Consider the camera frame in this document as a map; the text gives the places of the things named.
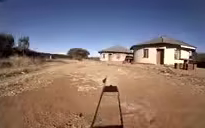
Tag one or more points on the cream house with grey roof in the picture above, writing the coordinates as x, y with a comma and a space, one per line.
153, 55
115, 55

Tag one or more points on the round dark tree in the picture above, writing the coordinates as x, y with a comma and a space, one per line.
78, 53

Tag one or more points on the red dirt track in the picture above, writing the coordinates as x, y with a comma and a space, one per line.
140, 100

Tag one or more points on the dark low hedge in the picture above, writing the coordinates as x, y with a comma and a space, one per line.
40, 54

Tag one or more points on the thin green tree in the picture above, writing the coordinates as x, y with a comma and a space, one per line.
23, 42

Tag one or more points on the dark barrels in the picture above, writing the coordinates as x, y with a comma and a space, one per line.
186, 66

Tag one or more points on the dry grass verge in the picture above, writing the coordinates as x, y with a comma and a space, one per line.
13, 63

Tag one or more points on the large dark tree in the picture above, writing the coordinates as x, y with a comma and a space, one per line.
1, 45

